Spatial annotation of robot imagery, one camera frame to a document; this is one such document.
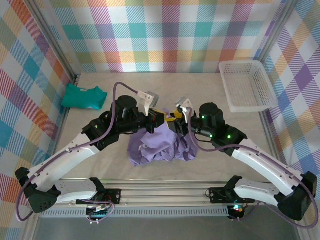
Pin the folded teal t-shirt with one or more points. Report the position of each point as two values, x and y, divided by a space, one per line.
82 98

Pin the white plastic mesh basket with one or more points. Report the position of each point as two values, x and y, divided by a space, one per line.
240 85

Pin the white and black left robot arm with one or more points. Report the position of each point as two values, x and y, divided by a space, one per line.
65 160

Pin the purple t-shirt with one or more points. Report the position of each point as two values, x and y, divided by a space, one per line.
160 142

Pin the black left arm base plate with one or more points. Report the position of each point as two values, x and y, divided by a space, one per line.
113 196

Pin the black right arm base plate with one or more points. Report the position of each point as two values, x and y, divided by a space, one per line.
217 195

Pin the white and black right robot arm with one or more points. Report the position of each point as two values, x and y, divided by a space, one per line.
260 162

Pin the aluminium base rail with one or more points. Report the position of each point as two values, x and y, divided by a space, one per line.
162 193

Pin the aluminium corner post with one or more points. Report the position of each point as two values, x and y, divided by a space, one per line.
276 30
52 37

